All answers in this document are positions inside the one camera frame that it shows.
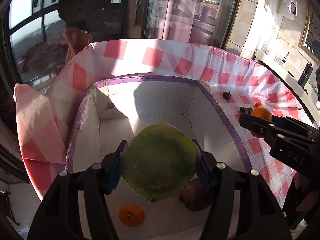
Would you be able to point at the wrapped peeled orange fruit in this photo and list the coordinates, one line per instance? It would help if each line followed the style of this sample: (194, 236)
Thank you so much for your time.
(219, 105)

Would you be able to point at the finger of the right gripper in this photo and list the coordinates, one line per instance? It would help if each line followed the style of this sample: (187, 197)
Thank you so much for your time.
(273, 134)
(294, 125)

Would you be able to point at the dark mangosteen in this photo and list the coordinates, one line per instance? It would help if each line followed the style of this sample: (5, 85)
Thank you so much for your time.
(227, 95)
(247, 110)

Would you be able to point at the halved yellow-green fruit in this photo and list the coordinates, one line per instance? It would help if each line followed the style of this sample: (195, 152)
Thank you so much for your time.
(205, 85)

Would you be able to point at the red white checkered tablecloth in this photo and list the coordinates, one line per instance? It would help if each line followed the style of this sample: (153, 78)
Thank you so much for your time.
(45, 120)

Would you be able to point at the gloved right hand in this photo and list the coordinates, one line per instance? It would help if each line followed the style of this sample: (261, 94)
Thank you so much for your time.
(302, 202)

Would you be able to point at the green melon slice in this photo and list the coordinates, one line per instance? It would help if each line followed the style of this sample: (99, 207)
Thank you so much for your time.
(159, 162)

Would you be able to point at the purple white cardboard box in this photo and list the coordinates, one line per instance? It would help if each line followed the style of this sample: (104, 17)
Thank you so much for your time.
(118, 109)

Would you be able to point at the gold framed mirror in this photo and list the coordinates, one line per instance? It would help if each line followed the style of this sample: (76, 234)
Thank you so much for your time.
(310, 38)

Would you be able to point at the black water bottle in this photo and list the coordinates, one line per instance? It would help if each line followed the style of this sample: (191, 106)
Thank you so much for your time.
(305, 74)

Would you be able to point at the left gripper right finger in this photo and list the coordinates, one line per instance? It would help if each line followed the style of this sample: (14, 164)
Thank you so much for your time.
(260, 216)

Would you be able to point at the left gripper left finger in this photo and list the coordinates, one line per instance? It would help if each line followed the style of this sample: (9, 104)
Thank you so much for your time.
(58, 216)

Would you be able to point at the orange tangerine in box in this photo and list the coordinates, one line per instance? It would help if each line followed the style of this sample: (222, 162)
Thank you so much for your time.
(131, 216)

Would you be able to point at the brown red apple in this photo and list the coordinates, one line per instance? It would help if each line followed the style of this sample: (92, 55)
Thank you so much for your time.
(194, 196)

